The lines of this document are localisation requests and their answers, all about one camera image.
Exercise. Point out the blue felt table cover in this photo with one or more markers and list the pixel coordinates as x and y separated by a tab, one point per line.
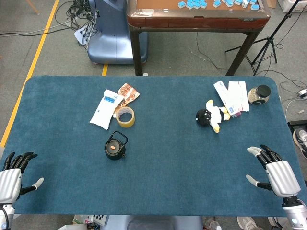
168	155

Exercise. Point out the white power adapter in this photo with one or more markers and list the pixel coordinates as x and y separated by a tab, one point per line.
303	93

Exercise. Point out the long white box purple end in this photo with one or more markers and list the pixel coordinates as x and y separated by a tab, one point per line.
224	95

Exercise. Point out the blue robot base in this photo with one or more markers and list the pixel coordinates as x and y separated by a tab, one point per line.
110	43

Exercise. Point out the yellow tape roll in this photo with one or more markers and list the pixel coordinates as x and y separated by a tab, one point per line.
124	125

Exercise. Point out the clear plastic bottle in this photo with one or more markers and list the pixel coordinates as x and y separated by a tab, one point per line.
212	224

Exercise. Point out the grey white shoe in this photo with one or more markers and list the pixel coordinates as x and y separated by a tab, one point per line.
248	224
273	221

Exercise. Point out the white chair wooden legs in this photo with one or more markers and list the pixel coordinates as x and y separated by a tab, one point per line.
32	6

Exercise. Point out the white plastic pack blue label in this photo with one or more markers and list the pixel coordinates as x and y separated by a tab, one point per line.
105	110

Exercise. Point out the black tripod stand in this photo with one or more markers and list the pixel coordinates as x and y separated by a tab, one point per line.
286	16

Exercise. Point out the black teapot with orange knob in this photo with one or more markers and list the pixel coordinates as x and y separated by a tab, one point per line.
117	154

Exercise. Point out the grey sneaker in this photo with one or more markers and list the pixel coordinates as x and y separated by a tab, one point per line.
301	139

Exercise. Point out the orange snack packet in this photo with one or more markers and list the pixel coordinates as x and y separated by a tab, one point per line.
129	93

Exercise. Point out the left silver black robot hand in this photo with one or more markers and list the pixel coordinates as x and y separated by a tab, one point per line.
9	182

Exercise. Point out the white power strip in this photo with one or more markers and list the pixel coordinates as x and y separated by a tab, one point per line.
81	34

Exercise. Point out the black white plush toy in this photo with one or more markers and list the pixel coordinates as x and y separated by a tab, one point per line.
204	117

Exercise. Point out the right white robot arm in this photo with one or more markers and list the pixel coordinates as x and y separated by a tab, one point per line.
292	213

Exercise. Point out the glass jar black lid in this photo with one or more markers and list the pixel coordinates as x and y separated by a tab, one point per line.
257	97

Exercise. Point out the checkerboard calibration card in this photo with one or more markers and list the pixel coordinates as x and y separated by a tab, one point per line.
99	219

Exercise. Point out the white face mahjong tile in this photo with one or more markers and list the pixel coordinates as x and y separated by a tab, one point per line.
244	3

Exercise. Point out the white paper package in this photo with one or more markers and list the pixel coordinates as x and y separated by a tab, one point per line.
238	95

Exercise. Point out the grey robot torso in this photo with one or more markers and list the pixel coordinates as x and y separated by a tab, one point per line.
153	224

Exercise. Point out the blue mahjong tile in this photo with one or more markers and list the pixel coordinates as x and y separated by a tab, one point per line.
254	6
181	3

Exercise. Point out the brown mahjong table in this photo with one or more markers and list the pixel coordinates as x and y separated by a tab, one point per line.
192	22

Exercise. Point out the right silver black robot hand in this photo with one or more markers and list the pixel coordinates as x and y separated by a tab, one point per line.
283	177

